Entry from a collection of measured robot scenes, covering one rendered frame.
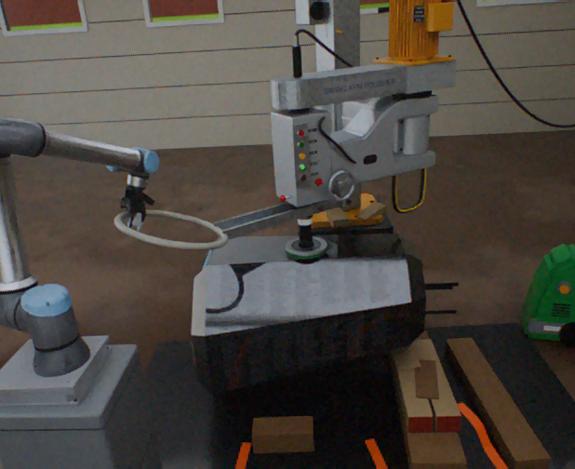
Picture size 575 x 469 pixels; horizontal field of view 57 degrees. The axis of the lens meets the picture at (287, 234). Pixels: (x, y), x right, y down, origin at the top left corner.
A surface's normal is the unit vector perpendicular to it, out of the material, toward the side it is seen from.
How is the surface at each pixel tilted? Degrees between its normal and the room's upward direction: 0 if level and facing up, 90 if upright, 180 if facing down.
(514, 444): 0
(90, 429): 90
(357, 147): 90
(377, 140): 90
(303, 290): 45
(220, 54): 90
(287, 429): 0
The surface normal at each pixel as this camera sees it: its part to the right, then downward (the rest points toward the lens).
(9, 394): -0.05, 0.40
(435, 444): -0.06, -0.92
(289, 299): -0.03, -0.37
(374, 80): 0.48, 0.32
